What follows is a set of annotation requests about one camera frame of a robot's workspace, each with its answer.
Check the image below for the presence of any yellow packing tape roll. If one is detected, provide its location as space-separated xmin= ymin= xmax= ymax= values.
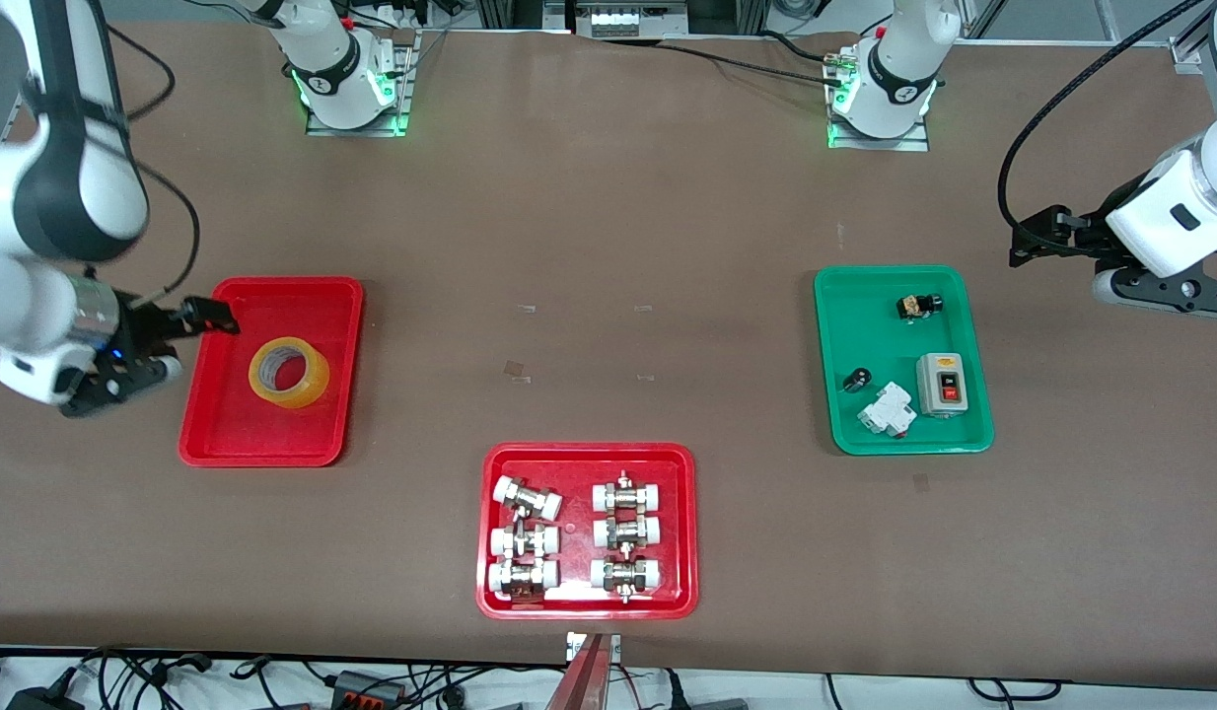
xmin=248 ymin=335 xmax=331 ymax=410

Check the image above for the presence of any empty red plastic tray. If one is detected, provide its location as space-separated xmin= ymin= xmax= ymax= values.
xmin=179 ymin=275 xmax=365 ymax=468

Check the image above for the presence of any green plastic tray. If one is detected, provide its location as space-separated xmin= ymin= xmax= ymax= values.
xmin=813 ymin=263 xmax=995 ymax=457

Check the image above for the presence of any red tray holding valves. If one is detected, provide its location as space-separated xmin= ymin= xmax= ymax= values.
xmin=475 ymin=441 xmax=700 ymax=621

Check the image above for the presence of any white circuit breaker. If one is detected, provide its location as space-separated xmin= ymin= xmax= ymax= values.
xmin=856 ymin=382 xmax=916 ymax=439

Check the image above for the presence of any metal valve with white caps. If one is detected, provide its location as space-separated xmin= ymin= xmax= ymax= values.
xmin=488 ymin=524 xmax=561 ymax=561
xmin=591 ymin=514 xmax=664 ymax=552
xmin=591 ymin=470 xmax=665 ymax=515
xmin=492 ymin=475 xmax=565 ymax=522
xmin=486 ymin=559 xmax=561 ymax=602
xmin=589 ymin=556 xmax=664 ymax=604

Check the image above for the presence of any white power strip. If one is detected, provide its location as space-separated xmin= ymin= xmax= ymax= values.
xmin=588 ymin=0 xmax=691 ymax=39

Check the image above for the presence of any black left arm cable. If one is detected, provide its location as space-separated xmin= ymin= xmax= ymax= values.
xmin=997 ymin=0 xmax=1206 ymax=238

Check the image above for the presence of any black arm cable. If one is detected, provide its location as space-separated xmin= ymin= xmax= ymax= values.
xmin=86 ymin=20 xmax=202 ymax=307
xmin=997 ymin=0 xmax=1206 ymax=238

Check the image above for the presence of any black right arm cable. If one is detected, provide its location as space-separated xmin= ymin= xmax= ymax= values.
xmin=86 ymin=20 xmax=202 ymax=307

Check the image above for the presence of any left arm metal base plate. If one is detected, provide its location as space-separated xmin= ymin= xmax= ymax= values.
xmin=826 ymin=47 xmax=931 ymax=153

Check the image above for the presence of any grey push-button switch box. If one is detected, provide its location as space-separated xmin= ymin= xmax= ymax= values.
xmin=914 ymin=351 xmax=968 ymax=419

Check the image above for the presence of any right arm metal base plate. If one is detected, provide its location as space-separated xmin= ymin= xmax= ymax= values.
xmin=305 ymin=28 xmax=414 ymax=138

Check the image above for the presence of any thin black table cable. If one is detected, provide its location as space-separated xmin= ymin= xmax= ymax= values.
xmin=658 ymin=41 xmax=836 ymax=86

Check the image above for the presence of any red metal camera mount bar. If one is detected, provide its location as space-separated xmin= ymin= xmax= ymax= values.
xmin=543 ymin=631 xmax=622 ymax=710

